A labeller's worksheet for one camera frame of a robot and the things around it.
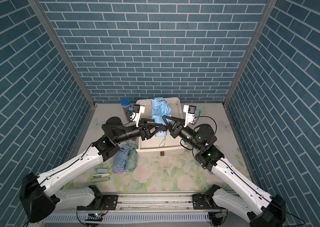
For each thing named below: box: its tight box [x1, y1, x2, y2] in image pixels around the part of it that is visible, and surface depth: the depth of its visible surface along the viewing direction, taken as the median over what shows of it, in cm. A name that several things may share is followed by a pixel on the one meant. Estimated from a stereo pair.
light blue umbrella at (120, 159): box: [112, 145, 131, 175], surface depth 84 cm
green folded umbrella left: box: [124, 147, 138, 173], surface depth 85 cm
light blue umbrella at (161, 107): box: [151, 96, 172, 149], surface depth 60 cm
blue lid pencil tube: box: [120, 97, 131, 108], surface depth 98 cm
